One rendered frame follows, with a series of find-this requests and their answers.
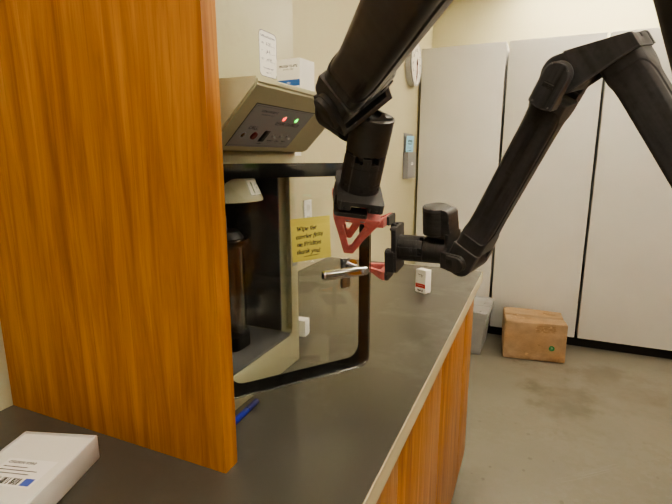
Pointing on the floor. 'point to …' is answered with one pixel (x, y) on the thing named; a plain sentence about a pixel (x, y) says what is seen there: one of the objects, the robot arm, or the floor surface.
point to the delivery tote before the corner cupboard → (480, 322)
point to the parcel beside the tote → (533, 335)
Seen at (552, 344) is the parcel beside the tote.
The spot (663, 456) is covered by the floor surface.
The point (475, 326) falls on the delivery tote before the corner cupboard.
